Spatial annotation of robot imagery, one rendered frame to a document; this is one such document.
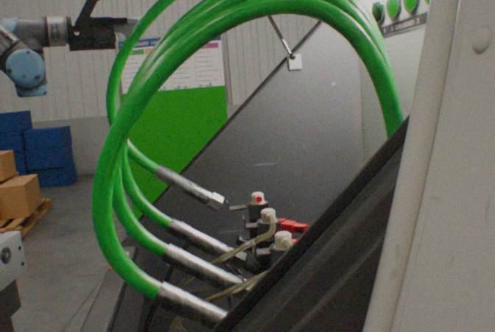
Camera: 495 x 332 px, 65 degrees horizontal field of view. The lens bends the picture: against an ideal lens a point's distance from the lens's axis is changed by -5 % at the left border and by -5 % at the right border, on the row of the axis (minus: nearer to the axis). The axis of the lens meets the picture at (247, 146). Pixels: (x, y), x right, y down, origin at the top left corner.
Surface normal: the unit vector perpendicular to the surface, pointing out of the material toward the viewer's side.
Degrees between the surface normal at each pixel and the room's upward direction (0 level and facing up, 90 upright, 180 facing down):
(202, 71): 90
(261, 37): 90
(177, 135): 90
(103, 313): 0
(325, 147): 90
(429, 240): 76
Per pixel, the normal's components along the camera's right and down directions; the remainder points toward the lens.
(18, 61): 0.43, 0.10
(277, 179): 0.13, 0.13
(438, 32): -0.60, -0.01
